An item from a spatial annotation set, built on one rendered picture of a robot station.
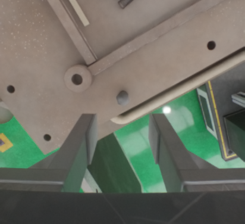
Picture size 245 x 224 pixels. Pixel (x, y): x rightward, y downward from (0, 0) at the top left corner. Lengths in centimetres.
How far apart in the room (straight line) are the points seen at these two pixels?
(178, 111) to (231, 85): 55
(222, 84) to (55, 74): 139
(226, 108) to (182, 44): 137
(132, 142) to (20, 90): 164
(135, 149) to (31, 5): 177
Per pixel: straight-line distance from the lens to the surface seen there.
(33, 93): 31
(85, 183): 56
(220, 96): 156
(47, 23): 29
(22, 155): 228
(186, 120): 188
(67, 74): 25
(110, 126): 44
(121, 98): 25
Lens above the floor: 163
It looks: 74 degrees down
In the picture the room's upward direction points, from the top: 179 degrees counter-clockwise
